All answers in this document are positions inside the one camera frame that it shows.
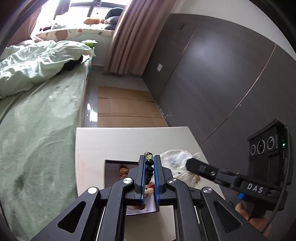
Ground flattened cardboard sheet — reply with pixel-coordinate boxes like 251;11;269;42
97;86;169;128

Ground dark grey cushion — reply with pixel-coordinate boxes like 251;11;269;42
103;16;121;30

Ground brown bead bracelet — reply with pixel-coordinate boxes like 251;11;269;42
118;164;129;179

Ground clear plastic bag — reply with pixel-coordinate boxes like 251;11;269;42
160;149;202;178

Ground pink curtain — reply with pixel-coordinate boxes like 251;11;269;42
103;0;171;76

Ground hanging dark clothes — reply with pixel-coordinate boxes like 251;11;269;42
53;0;72;20

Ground black bead bracelet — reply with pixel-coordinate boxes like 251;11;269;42
143;151;155;186

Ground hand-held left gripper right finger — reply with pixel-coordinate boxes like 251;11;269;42
154;155;269;241

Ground green bed sheet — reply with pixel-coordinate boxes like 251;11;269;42
0;56;93;239

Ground grey braided cable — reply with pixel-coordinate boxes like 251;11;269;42
264;130;292;235

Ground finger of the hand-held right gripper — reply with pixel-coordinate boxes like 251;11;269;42
186;158;243;189

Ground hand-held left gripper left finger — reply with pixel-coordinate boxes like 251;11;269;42
30;155;146;241

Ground person's right hand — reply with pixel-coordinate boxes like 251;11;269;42
234;201;269;223

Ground light green quilt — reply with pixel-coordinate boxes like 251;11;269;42
0;40;96;99

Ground bear print pillow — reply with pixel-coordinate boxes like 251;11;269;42
31;28;116;43

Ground red and white charm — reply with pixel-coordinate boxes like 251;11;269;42
145;183;156;197

